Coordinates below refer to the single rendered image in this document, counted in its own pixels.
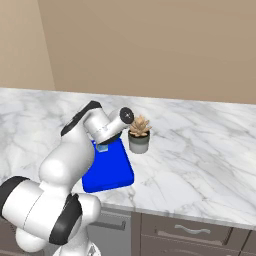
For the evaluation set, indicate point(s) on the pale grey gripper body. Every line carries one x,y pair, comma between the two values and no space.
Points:
102,147

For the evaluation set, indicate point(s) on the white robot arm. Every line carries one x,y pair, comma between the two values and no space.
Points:
63,160

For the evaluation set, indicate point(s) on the blue tray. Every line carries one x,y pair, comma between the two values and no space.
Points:
110,170

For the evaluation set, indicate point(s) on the succulent in grey pot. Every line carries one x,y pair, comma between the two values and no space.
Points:
139,140

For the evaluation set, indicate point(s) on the grey dishwasher front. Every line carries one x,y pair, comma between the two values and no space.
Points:
113,240

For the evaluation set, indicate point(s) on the brown drawer front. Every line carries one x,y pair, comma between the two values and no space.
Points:
173,248
166,226

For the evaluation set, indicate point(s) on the brown cupboard door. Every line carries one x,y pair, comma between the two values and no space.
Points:
250,246

